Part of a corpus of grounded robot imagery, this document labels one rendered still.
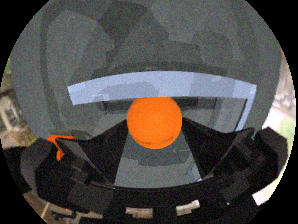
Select clear l-shaped low wall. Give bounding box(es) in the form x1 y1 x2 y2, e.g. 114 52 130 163
188 96 246 183

